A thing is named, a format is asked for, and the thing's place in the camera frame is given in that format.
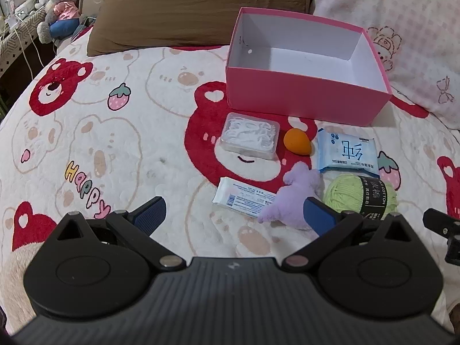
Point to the pink checked pillow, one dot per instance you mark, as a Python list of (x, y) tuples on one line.
[(402, 7)]

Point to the clear floss pick box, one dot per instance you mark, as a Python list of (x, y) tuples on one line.
[(249, 136)]

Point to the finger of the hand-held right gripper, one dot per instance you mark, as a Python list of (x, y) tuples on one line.
[(440, 222)]

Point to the green yarn ball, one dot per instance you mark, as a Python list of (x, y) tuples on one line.
[(345, 192)]

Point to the brown pillow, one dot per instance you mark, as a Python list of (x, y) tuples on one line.
[(161, 10)]

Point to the white tissue pack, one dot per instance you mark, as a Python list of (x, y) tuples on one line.
[(240, 197)]

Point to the orange makeup sponge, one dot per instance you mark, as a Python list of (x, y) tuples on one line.
[(296, 142)]

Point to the blue wet wipes pack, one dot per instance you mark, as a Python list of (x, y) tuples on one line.
[(346, 151)]

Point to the pink cardboard box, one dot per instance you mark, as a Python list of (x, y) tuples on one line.
[(287, 93)]

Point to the purple plush toy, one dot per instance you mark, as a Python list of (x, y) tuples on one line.
[(287, 197)]

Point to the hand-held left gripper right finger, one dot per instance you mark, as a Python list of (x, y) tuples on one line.
[(318, 217)]

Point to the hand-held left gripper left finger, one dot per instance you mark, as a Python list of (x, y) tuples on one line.
[(149, 215)]

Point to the patterned side table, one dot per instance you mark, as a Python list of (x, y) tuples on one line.
[(14, 46)]

